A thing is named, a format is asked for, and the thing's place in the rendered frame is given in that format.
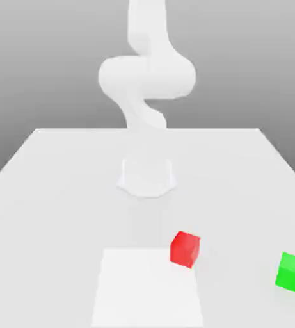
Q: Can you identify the small red cube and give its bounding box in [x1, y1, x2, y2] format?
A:
[169, 230, 202, 270]

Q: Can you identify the small green cube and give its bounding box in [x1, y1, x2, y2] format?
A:
[275, 251, 295, 294]

